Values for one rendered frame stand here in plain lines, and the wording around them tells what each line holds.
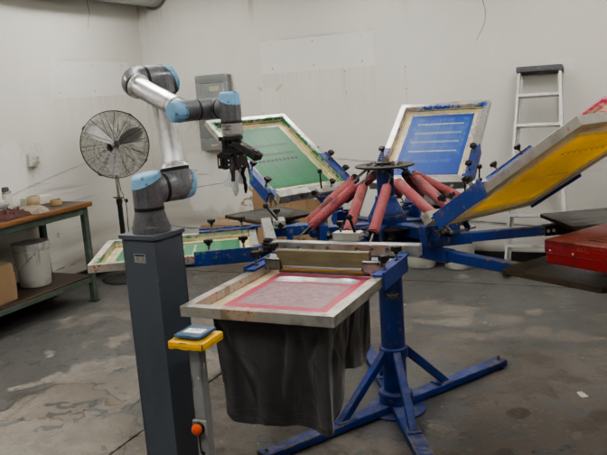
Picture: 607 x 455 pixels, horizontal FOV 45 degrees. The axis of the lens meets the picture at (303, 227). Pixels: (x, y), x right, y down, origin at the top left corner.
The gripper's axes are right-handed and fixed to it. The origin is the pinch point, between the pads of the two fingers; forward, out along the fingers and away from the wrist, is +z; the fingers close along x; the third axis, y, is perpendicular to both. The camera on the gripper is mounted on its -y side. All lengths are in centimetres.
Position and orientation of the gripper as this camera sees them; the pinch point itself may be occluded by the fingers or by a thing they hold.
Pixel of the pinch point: (242, 190)
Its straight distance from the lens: 265.9
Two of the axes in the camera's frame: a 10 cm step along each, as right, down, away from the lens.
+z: 0.7, 9.8, 1.8
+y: -8.6, -0.3, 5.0
